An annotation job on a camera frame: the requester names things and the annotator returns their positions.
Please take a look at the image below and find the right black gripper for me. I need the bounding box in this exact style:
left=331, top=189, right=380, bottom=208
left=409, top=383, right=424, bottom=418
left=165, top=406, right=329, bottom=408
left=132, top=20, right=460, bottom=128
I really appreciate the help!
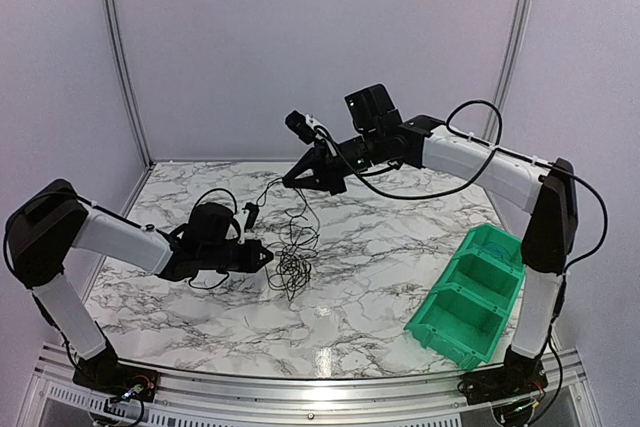
left=283, top=128, right=385, bottom=195

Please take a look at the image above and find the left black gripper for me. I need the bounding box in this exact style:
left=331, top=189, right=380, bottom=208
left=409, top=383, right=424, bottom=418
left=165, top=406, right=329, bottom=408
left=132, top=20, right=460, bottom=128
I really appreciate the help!
left=199, top=239, right=273, bottom=273

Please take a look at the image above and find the black cable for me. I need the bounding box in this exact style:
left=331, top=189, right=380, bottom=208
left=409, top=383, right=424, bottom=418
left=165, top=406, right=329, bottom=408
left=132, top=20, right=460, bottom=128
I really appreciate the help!
left=252, top=176, right=321, bottom=304

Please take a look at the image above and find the blue cable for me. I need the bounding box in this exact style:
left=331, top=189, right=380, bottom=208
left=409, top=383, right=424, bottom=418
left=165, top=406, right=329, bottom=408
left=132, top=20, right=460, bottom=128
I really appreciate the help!
left=474, top=241, right=516, bottom=263

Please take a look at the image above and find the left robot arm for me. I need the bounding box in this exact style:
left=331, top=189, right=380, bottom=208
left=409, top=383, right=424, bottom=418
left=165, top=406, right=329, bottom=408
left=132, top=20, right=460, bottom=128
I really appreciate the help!
left=2, top=179, right=274, bottom=392

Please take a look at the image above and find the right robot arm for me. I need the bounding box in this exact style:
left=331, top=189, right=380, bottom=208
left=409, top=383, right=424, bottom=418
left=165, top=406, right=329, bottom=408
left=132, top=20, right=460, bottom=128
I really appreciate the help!
left=283, top=84, right=598, bottom=395

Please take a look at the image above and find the green three-compartment bin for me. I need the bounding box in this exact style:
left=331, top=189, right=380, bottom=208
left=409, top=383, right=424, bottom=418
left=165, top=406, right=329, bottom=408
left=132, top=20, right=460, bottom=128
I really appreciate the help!
left=404, top=224, right=525, bottom=371

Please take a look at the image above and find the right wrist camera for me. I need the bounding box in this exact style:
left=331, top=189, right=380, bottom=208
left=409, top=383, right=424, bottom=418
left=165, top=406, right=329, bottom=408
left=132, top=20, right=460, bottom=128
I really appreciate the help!
left=285, top=110, right=328, bottom=145

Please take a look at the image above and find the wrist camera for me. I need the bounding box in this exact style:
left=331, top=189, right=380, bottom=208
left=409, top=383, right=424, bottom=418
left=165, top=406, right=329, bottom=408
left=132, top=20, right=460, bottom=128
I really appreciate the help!
left=242, top=202, right=260, bottom=231
left=285, top=110, right=328, bottom=145

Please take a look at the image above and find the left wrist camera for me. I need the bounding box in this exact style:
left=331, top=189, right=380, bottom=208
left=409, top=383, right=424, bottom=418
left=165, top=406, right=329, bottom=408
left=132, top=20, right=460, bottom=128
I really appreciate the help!
left=242, top=202, right=260, bottom=231

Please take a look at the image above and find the right aluminium frame post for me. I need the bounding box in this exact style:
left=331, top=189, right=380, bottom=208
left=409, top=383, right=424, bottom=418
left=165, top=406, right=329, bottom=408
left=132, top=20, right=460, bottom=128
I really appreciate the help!
left=484, top=0, right=531, bottom=116

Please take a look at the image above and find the aluminium frame post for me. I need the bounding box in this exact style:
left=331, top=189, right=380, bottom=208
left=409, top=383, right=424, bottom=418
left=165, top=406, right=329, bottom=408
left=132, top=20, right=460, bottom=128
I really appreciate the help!
left=484, top=0, right=531, bottom=116
left=102, top=0, right=154, bottom=170

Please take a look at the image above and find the front aluminium rail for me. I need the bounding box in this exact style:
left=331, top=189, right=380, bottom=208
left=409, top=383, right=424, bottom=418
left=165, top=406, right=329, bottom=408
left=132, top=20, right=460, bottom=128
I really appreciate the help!
left=17, top=343, right=602, bottom=426

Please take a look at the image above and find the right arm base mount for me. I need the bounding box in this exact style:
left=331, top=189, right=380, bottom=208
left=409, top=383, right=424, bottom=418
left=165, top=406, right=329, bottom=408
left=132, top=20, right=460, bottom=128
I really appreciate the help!
left=457, top=347, right=548, bottom=405

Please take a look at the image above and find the left aluminium frame post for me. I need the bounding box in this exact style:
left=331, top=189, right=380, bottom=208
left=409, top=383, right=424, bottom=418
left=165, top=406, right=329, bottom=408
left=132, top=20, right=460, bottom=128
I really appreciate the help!
left=102, top=0, right=154, bottom=170

